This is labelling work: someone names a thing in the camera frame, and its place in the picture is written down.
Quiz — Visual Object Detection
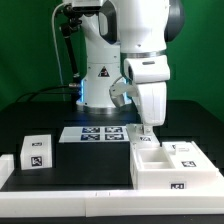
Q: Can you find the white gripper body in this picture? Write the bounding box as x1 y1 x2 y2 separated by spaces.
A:
136 82 167 126

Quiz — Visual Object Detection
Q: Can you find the white cabinet door panel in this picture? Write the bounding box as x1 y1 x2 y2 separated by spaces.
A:
126 124 160 149
162 141 214 170

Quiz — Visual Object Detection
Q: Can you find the white cabinet body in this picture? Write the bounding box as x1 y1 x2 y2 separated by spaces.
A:
130 145 220 190

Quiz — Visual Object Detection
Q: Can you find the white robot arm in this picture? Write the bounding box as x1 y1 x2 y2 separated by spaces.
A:
62 0 184 134

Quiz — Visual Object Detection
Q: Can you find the white cabinet top block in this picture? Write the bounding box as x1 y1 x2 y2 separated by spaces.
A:
20 134 52 170

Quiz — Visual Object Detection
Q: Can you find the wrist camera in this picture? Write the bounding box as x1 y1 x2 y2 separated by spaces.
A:
109 76 137 107

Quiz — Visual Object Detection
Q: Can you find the white marker base plate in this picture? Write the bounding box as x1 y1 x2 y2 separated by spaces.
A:
59 126 128 143

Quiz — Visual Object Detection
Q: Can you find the white cable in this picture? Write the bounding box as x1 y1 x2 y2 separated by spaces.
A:
50 2 73 102

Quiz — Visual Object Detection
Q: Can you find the black cable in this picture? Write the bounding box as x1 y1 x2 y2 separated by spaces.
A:
15 83 82 103

